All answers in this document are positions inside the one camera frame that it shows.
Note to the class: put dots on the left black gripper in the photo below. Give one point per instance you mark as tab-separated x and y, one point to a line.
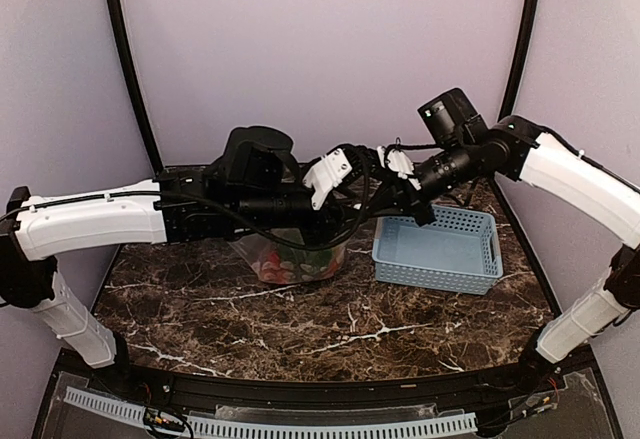
334	221

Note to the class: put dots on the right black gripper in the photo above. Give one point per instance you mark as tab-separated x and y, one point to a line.
397	196

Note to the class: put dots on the green toy cucumber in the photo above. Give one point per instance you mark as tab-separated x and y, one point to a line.
316	266

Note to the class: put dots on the clear zip top bag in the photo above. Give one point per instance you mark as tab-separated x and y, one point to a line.
254	248

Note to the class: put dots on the red lychee bunch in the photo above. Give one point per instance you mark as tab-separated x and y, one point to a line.
275	270

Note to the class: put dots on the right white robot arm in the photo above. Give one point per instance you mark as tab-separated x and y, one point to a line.
538	156

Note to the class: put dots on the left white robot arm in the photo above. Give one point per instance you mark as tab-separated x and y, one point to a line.
255	187

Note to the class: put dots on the light blue plastic basket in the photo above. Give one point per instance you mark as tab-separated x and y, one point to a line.
458	252

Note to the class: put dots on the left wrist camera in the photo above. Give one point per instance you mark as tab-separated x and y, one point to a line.
331	170

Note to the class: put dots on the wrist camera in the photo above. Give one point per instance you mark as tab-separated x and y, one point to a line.
391	163
331	170

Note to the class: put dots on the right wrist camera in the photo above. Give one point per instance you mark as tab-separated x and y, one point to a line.
391	163

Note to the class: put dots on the black front rail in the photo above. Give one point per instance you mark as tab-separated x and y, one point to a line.
481	390

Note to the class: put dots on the light blue slotted cable duct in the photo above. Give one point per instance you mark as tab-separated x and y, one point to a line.
242	422

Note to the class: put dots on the right black frame post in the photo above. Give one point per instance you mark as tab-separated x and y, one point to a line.
519	57

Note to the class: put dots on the black frame post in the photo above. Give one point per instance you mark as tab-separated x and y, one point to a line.
128	68
519	57

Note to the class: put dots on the left black frame post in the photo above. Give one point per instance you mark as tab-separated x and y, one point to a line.
128	68

